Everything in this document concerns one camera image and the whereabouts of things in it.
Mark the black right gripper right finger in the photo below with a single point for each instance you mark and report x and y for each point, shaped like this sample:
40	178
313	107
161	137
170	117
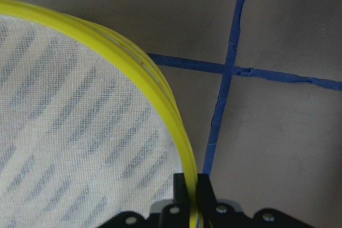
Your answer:
206	200

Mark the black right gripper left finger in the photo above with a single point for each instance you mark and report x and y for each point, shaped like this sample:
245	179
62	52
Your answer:
180	191

